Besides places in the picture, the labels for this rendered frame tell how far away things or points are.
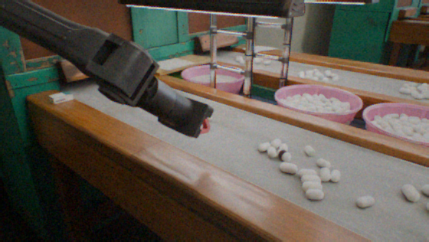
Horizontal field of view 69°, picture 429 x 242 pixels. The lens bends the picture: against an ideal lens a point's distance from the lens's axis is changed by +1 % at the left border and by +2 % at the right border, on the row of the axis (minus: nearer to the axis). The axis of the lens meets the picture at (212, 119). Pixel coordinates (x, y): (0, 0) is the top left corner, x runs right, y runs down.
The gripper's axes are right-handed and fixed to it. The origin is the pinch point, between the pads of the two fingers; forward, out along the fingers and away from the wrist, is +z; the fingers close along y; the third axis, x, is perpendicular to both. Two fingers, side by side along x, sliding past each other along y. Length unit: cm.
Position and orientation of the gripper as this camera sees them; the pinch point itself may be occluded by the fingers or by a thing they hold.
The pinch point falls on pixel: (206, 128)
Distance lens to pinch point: 65.3
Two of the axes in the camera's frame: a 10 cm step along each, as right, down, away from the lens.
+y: -7.5, -2.8, 5.9
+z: 5.0, 3.4, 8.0
